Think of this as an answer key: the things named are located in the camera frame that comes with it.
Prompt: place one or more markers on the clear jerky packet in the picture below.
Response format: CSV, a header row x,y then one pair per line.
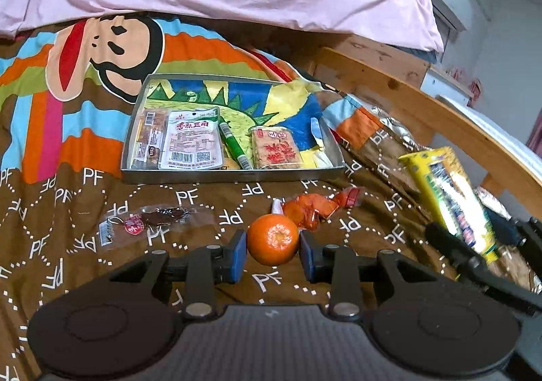
x,y
163,215

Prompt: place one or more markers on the white cabinet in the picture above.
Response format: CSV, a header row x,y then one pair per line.
x,y
440,82

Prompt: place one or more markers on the silver foil bag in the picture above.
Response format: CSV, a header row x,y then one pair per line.
x,y
398,126

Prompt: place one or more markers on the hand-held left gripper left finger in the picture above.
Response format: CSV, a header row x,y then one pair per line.
x,y
238,256

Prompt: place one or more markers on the clear plastic tray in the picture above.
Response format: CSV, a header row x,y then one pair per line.
x,y
233,175

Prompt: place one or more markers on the dinosaur print cloth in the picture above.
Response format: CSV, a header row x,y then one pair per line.
x,y
254,101

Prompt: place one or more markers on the orange cracker packet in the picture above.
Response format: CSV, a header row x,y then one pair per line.
x,y
275,148

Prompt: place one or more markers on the white red-label snack packet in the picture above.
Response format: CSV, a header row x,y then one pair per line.
x,y
190,139

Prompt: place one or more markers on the white bedding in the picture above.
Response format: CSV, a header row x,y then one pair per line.
x,y
499,139

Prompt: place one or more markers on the brown striped snack packet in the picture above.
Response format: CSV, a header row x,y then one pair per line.
x,y
150,139

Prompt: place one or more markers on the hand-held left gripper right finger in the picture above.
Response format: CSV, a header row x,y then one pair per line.
x,y
307,256

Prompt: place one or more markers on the tangerine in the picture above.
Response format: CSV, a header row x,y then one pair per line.
x,y
273,239

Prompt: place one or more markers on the green stick snack packet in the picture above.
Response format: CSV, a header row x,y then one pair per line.
x,y
233,143

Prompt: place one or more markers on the wooden cabinet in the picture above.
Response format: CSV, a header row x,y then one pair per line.
x,y
381,54

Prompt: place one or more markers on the printed blanket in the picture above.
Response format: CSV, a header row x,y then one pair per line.
x,y
63,177

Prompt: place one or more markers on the yellow snack packet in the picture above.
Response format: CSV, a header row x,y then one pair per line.
x,y
449,194

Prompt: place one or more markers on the wooden bed frame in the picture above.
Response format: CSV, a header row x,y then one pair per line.
x,y
402,88

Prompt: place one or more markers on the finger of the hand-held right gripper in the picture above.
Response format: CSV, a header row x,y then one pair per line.
x,y
508,232
453,249

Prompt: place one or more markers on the orange snack packet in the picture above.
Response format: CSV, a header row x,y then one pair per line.
x,y
309,211

